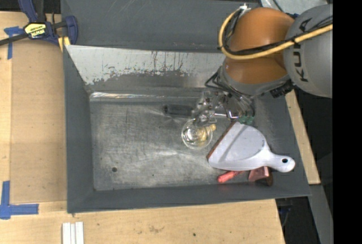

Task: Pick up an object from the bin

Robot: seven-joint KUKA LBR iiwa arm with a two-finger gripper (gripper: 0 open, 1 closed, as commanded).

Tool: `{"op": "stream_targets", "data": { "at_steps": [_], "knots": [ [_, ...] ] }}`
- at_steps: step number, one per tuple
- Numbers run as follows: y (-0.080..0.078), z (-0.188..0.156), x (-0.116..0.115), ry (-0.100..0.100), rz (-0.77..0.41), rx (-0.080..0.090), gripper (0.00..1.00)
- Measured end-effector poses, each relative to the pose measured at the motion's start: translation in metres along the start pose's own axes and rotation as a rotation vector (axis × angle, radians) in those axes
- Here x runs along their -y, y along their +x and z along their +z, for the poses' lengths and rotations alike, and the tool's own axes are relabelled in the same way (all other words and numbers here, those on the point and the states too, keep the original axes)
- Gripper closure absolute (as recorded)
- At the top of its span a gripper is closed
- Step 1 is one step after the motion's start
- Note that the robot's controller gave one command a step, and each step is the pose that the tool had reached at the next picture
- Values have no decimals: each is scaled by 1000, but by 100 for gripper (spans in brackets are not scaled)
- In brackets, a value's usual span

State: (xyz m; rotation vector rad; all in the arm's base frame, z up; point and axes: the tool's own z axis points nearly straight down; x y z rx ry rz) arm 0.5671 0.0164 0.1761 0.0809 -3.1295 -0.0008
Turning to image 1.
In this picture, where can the black cylinder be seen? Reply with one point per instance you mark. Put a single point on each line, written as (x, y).
(178, 110)

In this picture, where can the clear glass bulb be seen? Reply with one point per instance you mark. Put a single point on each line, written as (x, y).
(195, 136)

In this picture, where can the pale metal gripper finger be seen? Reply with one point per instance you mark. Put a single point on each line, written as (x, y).
(207, 101)
(203, 119)

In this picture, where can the red stick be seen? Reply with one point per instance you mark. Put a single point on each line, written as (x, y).
(227, 177)

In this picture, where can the white dustpan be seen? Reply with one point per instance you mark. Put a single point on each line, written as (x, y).
(243, 148)

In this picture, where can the red-brown block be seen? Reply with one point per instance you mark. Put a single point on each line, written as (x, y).
(261, 176)

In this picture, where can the grey metal bin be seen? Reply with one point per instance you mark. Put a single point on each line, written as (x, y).
(135, 138)

